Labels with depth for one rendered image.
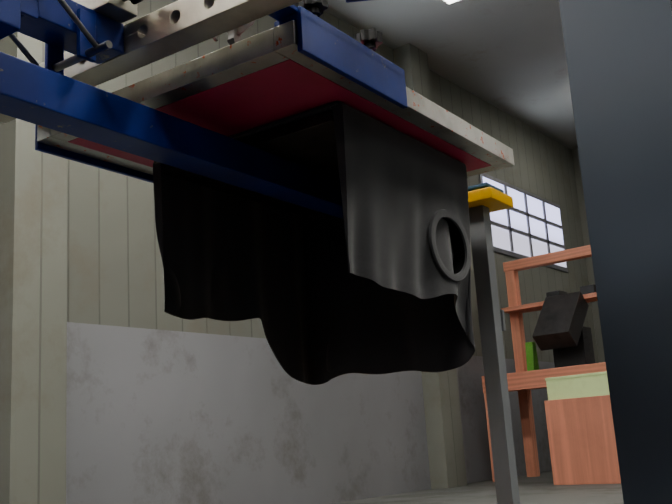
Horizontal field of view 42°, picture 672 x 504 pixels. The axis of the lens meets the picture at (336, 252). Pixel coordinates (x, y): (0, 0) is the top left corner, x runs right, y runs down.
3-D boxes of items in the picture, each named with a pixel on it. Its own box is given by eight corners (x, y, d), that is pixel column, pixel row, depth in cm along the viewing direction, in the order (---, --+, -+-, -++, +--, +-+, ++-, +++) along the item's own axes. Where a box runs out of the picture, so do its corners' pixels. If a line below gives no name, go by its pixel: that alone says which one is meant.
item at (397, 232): (444, 337, 181) (429, 171, 188) (482, 332, 176) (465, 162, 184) (313, 319, 143) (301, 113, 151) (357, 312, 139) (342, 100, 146)
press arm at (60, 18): (98, 65, 137) (98, 35, 138) (124, 53, 134) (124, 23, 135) (1, 26, 123) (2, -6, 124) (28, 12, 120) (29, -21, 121)
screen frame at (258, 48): (299, 218, 221) (298, 203, 222) (514, 165, 189) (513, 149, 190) (36, 142, 157) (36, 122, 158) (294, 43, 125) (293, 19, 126)
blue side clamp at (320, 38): (383, 115, 152) (380, 77, 153) (408, 107, 149) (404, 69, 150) (275, 60, 127) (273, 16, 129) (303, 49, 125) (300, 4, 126)
